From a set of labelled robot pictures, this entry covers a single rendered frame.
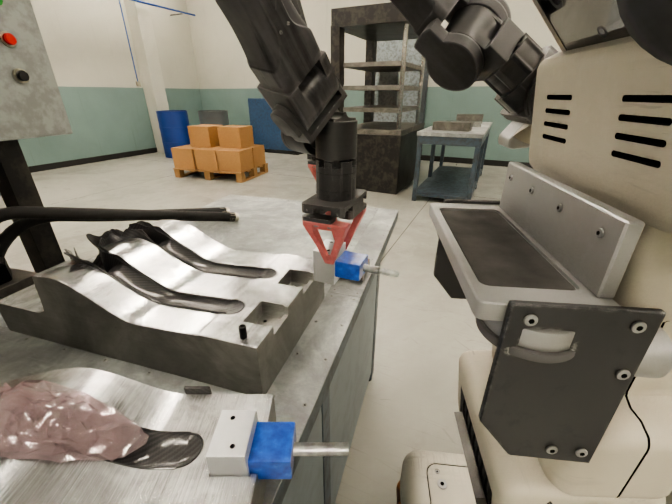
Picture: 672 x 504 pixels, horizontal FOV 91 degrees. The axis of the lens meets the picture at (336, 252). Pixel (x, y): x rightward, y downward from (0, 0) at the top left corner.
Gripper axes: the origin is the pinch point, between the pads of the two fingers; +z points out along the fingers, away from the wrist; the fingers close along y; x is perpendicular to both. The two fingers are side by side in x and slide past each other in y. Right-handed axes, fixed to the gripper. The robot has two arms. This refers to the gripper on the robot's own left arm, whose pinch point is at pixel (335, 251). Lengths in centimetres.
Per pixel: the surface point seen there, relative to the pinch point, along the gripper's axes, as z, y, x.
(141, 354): 12.5, 19.9, -23.2
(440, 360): 96, -89, 18
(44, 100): -21, -18, -94
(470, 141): 25, -352, 9
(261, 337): 6.0, 16.0, -3.9
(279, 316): 8.3, 8.6, -5.9
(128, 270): 3.7, 12.6, -31.9
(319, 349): 15.1, 6.1, -0.4
